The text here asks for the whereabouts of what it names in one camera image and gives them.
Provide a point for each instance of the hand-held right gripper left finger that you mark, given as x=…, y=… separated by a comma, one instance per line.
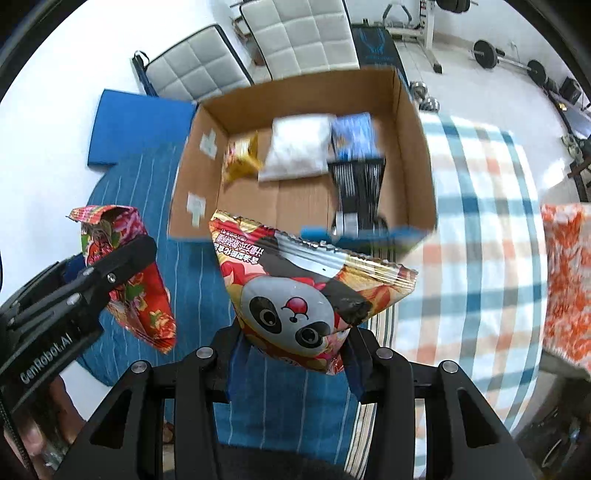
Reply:
x=234, y=369

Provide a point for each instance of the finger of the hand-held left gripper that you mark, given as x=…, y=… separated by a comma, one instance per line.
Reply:
x=120, y=267
x=74, y=270

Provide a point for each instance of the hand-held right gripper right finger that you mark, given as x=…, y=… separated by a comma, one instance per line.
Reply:
x=356, y=374

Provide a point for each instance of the red floral snack packet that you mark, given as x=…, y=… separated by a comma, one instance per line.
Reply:
x=147, y=304

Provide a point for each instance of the panda print snack packet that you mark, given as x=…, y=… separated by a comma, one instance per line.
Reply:
x=286, y=314

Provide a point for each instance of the gold snack packet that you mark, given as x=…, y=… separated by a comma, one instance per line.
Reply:
x=240, y=161

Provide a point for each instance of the cardboard box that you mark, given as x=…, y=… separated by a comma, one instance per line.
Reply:
x=295, y=201

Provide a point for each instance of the black foil packet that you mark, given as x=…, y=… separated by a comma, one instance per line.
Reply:
x=355, y=184

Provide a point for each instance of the white soft plastic bag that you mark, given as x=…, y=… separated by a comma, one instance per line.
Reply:
x=295, y=147

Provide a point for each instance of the blue clear packet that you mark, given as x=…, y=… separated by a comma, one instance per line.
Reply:
x=353, y=136

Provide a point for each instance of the person's left hand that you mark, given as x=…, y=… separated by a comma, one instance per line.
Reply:
x=51, y=406

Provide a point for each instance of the blue striped blanket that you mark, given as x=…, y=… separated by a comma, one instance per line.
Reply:
x=194, y=286

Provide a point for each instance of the blue foam mat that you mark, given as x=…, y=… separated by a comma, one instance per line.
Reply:
x=134, y=124

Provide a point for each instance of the black narrow bag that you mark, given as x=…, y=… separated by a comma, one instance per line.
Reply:
x=141, y=69

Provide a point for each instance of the plaid bed sheet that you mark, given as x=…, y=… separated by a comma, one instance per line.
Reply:
x=475, y=207

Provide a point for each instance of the white padded chair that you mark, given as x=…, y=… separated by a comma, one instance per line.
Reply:
x=194, y=69
x=300, y=37

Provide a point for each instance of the orange floral blanket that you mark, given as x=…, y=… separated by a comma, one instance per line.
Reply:
x=568, y=277

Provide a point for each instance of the chrome dumbbell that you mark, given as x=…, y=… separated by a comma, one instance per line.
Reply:
x=418, y=90
x=428, y=105

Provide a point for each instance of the dark wooden chair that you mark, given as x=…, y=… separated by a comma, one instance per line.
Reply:
x=584, y=175

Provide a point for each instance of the pair of pale shoes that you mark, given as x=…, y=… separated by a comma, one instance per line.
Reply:
x=572, y=147

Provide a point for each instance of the black weight bench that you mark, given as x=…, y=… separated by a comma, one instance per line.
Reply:
x=374, y=46

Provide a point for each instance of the black treadmill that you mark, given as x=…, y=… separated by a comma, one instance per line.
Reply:
x=570, y=115

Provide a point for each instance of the short barbell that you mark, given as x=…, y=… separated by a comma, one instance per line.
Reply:
x=485, y=53

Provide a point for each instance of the black speaker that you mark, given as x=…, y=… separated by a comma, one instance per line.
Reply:
x=571, y=90

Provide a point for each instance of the long barbell with black plates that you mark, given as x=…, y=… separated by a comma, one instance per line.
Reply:
x=455, y=4

